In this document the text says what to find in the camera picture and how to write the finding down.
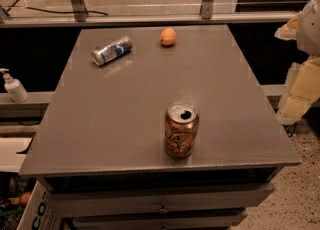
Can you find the grey cabinet lower drawer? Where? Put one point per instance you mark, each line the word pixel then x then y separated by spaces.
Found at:
pixel 180 220

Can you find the brown gold soda can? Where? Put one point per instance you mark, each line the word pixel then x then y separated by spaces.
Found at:
pixel 181 127

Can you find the silver blue redbull can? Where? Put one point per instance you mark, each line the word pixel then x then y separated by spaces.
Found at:
pixel 112 50

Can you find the red apple in bin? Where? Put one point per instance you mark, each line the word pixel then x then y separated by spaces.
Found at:
pixel 24 198

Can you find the white pump lotion bottle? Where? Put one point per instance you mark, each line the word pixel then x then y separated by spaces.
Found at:
pixel 14 87

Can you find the grey cabinet upper drawer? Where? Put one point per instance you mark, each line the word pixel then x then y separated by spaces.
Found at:
pixel 160 200

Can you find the orange fruit on table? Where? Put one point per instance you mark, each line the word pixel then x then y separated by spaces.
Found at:
pixel 168 37

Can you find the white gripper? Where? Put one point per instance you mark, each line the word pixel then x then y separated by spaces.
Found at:
pixel 310 29

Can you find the white cardboard box with letters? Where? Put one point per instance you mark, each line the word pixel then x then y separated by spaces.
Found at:
pixel 38 214

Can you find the grey cabinet drawer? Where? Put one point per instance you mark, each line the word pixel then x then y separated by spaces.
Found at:
pixel 160 200
pixel 180 220

